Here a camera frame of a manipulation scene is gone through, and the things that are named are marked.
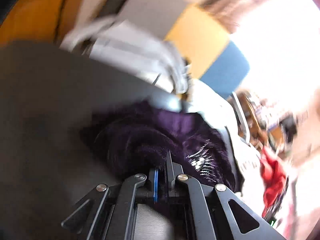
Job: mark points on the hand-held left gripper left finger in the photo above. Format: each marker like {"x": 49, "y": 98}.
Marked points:
{"x": 155, "y": 185}

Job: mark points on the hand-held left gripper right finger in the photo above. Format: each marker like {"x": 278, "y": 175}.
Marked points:
{"x": 175, "y": 180}

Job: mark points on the dark purple velvet garment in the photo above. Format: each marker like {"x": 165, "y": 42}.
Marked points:
{"x": 150, "y": 135}

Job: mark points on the white deer print pillow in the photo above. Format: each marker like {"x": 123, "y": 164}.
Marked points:
{"x": 212, "y": 105}

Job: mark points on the red sweater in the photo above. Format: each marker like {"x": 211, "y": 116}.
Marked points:
{"x": 272, "y": 175}

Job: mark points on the wooden side table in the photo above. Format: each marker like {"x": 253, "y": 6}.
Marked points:
{"x": 252, "y": 120}

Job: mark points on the grey garment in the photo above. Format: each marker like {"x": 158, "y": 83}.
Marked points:
{"x": 130, "y": 47}

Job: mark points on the grey yellow blue sofa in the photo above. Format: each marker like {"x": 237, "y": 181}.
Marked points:
{"x": 200, "y": 37}

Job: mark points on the large window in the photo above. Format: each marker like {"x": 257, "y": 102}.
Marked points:
{"x": 275, "y": 55}

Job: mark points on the pink patterned curtain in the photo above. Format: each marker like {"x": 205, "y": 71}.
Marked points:
{"x": 220, "y": 12}

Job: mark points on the orange wooden cabinet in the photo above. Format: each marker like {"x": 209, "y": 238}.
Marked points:
{"x": 32, "y": 12}

